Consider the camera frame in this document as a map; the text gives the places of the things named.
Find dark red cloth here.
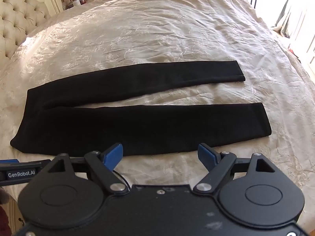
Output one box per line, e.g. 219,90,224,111
0,205,12,236

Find cream tufted headboard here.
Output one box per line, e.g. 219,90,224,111
0,0,62,60

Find black pants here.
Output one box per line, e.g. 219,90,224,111
10,60,272,157

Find cream cabinet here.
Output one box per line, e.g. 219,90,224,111
7,197,25,236

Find grey-green curtain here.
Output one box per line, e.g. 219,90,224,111
273,0,296,39

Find cream embroidered bedspread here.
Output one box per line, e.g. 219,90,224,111
0,0,315,236

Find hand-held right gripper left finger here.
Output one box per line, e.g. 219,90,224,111
48,143,130,195

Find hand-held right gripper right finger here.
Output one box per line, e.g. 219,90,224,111
193,143,276,195

